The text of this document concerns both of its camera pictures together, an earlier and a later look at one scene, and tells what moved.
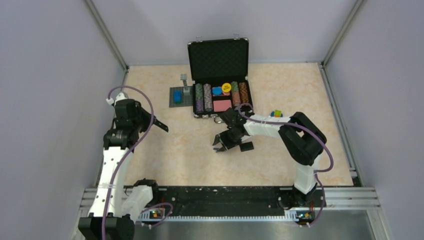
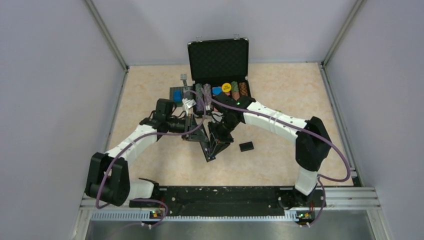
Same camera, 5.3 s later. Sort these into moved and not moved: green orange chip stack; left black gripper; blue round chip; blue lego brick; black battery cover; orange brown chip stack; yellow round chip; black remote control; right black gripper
Moved: right black gripper; left black gripper; black remote control
Not moved: black battery cover; blue round chip; green orange chip stack; blue lego brick; yellow round chip; orange brown chip stack
